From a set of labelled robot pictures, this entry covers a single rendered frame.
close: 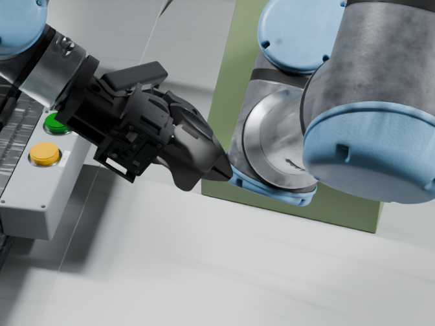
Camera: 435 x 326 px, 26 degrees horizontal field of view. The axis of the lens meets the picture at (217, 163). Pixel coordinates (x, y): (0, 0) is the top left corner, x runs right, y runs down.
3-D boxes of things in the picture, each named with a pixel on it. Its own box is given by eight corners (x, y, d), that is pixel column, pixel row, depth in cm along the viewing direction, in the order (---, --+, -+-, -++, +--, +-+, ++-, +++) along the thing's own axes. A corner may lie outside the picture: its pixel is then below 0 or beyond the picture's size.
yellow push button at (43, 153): (63, 153, 135) (61, 142, 133) (55, 171, 132) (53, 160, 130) (36, 150, 135) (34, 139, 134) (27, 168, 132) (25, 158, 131)
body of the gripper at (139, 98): (136, 189, 103) (42, 129, 100) (151, 145, 110) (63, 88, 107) (174, 145, 99) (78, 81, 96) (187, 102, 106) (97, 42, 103)
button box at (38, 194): (92, 144, 144) (88, 112, 140) (52, 242, 129) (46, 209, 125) (48, 139, 145) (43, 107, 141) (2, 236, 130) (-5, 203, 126)
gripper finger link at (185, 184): (210, 218, 107) (142, 175, 104) (216, 187, 112) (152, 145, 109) (225, 202, 105) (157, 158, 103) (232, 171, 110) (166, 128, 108)
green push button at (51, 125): (76, 123, 140) (75, 112, 139) (68, 140, 137) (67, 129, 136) (50, 119, 140) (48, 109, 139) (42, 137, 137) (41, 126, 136)
